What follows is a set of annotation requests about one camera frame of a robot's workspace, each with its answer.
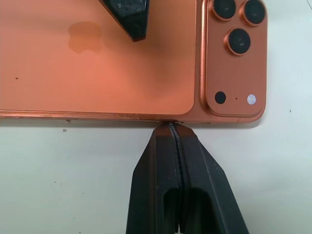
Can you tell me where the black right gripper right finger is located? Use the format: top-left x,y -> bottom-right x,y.
170,122 -> 250,234

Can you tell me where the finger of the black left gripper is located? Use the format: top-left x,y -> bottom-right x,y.
125,123 -> 184,234

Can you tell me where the black pointed right gripper left finger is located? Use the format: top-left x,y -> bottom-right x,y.
99,0 -> 150,42

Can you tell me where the orange smartphone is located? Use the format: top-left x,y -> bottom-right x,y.
0,0 -> 268,127

